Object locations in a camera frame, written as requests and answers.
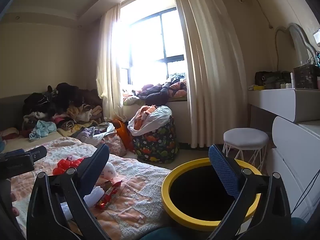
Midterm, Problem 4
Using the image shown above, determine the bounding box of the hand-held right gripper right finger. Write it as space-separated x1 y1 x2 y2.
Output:
207 144 292 240

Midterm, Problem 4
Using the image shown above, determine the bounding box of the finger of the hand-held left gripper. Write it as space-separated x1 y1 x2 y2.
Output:
0 146 47 180
0 149 26 159

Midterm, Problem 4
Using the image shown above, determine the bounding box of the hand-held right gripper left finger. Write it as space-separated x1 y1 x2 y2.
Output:
26 144 110 240

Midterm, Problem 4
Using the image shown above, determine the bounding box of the white pink-dotted packet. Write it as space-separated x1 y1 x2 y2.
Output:
99 162 118 181

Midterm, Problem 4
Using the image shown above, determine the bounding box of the long red snack wrapper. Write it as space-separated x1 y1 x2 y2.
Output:
95 180 123 210

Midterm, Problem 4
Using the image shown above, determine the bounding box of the yellow-rimmed black trash bin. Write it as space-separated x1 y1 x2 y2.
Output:
161 158 262 232

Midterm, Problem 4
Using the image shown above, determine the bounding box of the person's left hand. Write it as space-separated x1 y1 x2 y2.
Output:
9 191 20 217

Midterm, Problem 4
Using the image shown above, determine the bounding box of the dark red pillow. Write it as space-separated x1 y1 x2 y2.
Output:
0 127 20 141

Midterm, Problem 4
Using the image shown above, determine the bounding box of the pink floral bag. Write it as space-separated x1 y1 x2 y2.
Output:
101 132 127 158

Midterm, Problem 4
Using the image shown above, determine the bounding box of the lavender and white cloth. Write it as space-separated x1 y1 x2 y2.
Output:
74 122 116 146

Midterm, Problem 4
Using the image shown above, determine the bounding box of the light blue cloth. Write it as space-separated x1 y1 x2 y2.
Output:
29 120 58 141

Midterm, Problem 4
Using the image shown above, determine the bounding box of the orange bag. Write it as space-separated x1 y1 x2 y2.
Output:
112 119 135 153

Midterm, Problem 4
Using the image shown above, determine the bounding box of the grey headboard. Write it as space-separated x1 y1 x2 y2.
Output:
0 94 28 132

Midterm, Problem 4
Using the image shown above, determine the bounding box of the pink and white patterned blanket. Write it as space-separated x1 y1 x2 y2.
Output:
5 137 173 240

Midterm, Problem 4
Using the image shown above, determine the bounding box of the dinosaur print laundry bag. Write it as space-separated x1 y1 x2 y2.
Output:
131 116 181 164

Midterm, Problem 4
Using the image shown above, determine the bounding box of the orange cloth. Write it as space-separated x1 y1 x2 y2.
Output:
134 105 158 129

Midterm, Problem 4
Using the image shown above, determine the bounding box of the white plastic bag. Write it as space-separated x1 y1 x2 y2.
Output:
127 105 173 137

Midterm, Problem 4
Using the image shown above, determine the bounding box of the pile of clothes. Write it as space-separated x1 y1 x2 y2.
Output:
22 82 104 140

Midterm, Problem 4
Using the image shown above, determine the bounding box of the white drawer cabinet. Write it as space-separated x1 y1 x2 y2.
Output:
268 116 320 221

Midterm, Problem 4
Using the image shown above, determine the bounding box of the white vanity desk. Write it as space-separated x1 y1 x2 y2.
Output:
247 87 320 123

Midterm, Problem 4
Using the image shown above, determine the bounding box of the cream curtain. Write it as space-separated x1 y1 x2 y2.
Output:
171 0 250 149

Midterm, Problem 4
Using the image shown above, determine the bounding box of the dark puffer jacket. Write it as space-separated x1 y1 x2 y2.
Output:
136 79 171 106

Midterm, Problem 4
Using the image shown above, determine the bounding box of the orange print quilt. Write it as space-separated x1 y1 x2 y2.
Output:
168 74 188 98

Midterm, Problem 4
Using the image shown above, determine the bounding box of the sheer white curtain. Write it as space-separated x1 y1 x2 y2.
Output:
96 5 126 122

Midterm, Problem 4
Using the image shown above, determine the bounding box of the dark handbag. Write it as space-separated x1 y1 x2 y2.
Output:
255 70 292 87

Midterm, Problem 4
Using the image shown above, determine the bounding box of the dark patterned organizer box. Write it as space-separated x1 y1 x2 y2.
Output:
293 63 320 89

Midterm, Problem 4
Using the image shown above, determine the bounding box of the window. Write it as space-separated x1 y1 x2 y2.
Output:
119 7 187 86

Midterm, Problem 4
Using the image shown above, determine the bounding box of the curved vanity mirror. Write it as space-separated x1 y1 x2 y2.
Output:
275 22 318 65

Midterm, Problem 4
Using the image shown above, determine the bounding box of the white wire-leg stool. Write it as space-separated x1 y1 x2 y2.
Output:
223 128 270 172

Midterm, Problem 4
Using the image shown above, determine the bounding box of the black cable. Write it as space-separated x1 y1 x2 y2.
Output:
291 169 320 213

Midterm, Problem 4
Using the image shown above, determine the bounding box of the thin wall cable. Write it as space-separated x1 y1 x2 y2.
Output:
250 0 274 30

